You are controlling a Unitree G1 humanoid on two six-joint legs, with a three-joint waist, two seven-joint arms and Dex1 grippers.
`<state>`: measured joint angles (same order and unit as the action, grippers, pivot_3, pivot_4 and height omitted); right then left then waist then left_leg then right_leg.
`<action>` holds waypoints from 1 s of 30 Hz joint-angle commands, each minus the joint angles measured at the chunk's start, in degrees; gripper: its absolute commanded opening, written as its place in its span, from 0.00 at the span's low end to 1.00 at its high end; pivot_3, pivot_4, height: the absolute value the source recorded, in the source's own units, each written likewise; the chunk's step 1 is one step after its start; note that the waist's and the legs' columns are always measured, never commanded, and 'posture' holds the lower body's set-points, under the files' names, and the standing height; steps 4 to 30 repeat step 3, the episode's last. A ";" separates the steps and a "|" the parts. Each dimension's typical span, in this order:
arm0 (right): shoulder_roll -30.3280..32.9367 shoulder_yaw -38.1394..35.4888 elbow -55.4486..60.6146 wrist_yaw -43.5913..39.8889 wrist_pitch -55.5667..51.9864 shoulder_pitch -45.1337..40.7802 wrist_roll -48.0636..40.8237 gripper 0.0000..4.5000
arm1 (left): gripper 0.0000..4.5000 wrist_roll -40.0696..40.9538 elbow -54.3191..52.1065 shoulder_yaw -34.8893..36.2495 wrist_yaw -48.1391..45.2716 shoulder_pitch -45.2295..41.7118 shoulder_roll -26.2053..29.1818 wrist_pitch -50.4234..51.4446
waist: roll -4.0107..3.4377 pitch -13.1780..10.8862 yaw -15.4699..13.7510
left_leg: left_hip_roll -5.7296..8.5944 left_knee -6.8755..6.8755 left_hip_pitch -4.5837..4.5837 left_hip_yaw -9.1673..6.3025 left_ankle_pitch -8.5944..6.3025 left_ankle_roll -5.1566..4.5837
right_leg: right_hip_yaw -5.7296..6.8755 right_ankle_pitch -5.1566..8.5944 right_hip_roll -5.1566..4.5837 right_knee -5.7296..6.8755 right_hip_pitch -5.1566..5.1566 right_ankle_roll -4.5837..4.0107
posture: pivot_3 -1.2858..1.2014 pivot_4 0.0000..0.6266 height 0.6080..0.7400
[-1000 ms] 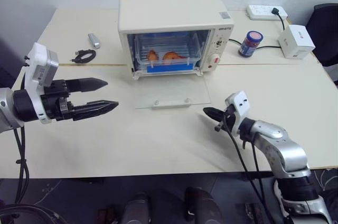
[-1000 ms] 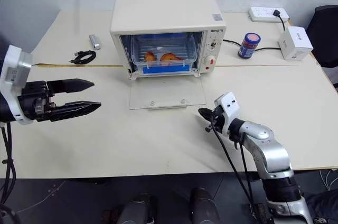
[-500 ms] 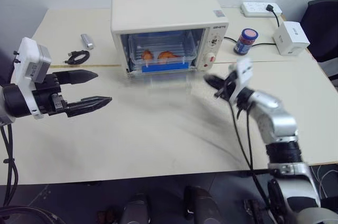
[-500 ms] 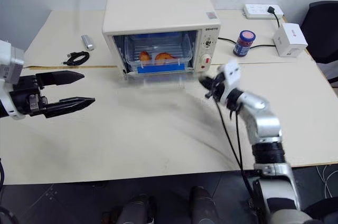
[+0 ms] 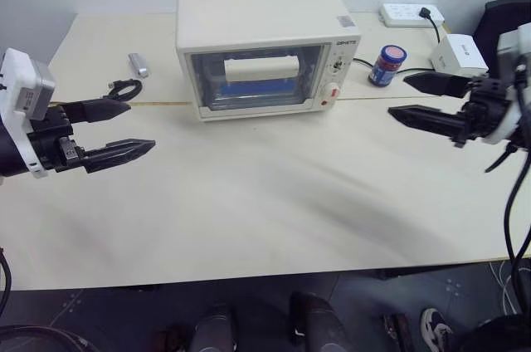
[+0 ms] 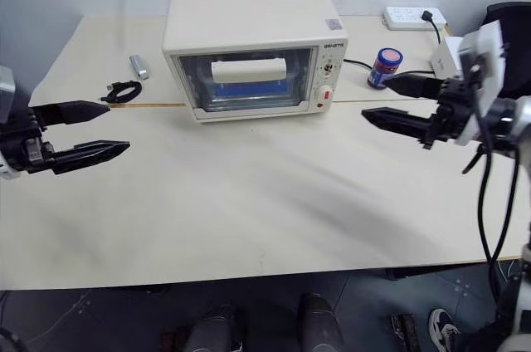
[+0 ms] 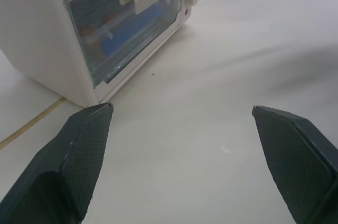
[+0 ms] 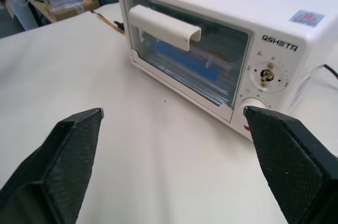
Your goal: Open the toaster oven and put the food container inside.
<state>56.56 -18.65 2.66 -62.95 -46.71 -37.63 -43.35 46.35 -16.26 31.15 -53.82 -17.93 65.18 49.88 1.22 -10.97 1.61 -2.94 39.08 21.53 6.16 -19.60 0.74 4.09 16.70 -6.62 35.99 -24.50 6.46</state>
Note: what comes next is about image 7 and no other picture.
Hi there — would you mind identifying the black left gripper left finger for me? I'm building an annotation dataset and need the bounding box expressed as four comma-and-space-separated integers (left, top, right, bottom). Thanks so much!
0, 102, 114, 224

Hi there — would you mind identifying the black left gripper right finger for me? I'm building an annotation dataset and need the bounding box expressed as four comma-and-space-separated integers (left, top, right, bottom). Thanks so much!
251, 105, 338, 224

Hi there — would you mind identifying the white toaster oven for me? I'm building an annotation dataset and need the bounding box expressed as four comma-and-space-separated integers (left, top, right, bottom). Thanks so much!
0, 0, 203, 107

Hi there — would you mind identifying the glass toaster oven door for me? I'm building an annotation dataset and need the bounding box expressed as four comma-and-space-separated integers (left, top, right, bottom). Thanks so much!
64, 0, 185, 90

